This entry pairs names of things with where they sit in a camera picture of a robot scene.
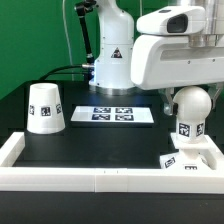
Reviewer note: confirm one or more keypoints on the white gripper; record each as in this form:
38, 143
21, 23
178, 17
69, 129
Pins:
180, 46

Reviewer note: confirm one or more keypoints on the white lamp bulb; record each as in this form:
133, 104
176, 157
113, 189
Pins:
194, 105

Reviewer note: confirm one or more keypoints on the white lamp base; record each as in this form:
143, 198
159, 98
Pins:
188, 156

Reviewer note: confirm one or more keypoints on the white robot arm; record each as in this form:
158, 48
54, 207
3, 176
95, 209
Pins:
112, 69

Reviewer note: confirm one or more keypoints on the white marker plate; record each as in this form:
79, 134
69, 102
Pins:
112, 114

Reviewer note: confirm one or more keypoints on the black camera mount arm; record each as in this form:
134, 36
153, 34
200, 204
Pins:
82, 8

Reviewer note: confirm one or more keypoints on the white U-shaped fence frame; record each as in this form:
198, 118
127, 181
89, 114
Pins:
167, 180

